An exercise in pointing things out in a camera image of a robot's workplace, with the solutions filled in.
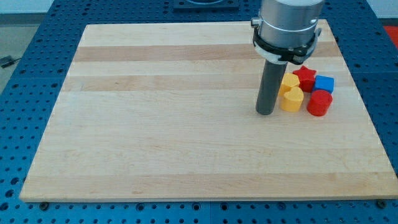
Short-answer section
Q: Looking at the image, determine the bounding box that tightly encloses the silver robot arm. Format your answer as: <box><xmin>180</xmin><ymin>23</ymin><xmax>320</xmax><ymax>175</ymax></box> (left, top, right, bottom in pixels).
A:
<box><xmin>251</xmin><ymin>0</ymin><xmax>325</xmax><ymax>65</ymax></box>

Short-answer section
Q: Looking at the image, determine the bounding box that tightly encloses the red star block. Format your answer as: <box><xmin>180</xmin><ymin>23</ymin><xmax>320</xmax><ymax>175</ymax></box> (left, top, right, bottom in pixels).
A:
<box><xmin>293</xmin><ymin>65</ymin><xmax>317</xmax><ymax>93</ymax></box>

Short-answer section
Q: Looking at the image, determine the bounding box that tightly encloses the wooden board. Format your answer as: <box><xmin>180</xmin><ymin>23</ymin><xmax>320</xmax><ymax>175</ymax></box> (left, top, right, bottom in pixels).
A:
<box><xmin>20</xmin><ymin>20</ymin><xmax>397</xmax><ymax>202</ymax></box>

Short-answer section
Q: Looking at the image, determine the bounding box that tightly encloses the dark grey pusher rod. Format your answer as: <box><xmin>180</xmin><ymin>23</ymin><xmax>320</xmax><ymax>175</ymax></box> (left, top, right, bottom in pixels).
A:
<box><xmin>256</xmin><ymin>60</ymin><xmax>287</xmax><ymax>115</ymax></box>

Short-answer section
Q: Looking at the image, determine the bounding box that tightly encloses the yellow heart block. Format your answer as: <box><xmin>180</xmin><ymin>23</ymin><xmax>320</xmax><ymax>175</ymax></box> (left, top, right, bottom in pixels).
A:
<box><xmin>279</xmin><ymin>86</ymin><xmax>304</xmax><ymax>113</ymax></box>

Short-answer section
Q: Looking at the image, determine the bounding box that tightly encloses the yellow hexagon block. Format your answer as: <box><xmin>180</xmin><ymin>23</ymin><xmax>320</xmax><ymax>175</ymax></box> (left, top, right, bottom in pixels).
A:
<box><xmin>278</xmin><ymin>73</ymin><xmax>300</xmax><ymax>96</ymax></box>

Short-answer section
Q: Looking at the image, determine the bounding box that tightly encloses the red cylinder block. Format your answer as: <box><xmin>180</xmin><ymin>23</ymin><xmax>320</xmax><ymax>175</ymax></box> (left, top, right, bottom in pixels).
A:
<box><xmin>307</xmin><ymin>90</ymin><xmax>333</xmax><ymax>116</ymax></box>

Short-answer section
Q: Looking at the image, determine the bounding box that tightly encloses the blue cube block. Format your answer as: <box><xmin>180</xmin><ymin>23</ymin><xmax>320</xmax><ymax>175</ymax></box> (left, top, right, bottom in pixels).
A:
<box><xmin>312</xmin><ymin>75</ymin><xmax>335</xmax><ymax>93</ymax></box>

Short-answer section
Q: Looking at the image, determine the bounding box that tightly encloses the black power adapter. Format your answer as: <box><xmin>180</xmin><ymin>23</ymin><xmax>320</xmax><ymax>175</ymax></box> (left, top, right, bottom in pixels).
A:
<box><xmin>0</xmin><ymin>55</ymin><xmax>21</xmax><ymax>68</ymax></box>

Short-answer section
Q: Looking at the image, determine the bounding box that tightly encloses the black clamp ring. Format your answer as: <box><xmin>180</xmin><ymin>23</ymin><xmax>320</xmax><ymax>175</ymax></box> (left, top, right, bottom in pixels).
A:
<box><xmin>252</xmin><ymin>27</ymin><xmax>322</xmax><ymax>66</ymax></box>

